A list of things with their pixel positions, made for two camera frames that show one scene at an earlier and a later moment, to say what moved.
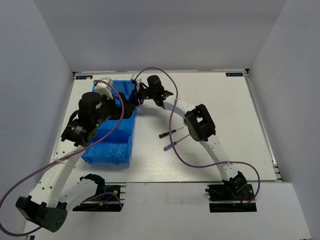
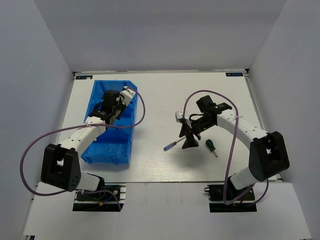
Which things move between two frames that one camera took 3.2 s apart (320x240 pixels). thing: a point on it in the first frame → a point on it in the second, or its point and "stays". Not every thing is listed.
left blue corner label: [84, 77] stays
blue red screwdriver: [170, 146] stays
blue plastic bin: [118, 133] stays
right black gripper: [136, 95] → [190, 141]
